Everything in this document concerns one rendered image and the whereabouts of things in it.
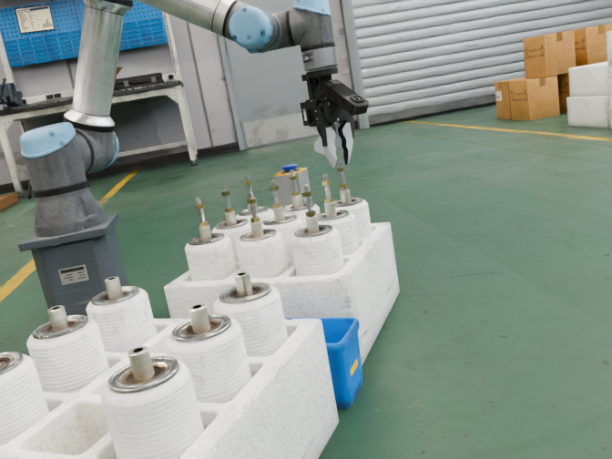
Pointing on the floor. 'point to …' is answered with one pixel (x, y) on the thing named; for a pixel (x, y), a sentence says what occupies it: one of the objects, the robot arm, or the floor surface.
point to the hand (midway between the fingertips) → (341, 159)
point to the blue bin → (342, 357)
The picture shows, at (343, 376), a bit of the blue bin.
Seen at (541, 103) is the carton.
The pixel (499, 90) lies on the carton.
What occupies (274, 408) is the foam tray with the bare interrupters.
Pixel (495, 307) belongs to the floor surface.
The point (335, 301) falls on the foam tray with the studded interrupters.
